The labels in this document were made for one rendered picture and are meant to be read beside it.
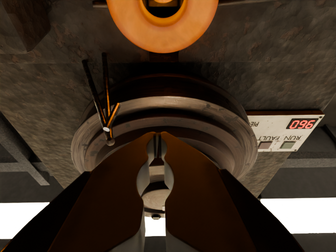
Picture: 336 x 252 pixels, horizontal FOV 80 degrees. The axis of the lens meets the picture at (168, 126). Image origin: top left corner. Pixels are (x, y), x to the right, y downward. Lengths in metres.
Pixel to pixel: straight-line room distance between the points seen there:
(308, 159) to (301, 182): 3.02
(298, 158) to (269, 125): 5.53
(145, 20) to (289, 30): 0.28
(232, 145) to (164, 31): 0.28
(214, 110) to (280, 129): 0.36
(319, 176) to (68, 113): 9.59
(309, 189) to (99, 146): 9.02
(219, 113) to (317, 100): 0.38
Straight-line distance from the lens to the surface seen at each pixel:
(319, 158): 6.53
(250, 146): 0.52
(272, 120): 0.68
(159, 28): 0.33
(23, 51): 0.38
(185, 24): 0.33
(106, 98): 0.37
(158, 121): 0.39
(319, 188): 9.52
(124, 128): 0.41
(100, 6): 0.40
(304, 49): 0.51
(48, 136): 0.78
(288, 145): 0.80
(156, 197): 0.49
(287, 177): 9.17
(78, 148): 0.52
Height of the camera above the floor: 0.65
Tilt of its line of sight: 47 degrees up
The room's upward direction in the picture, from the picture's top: 180 degrees counter-clockwise
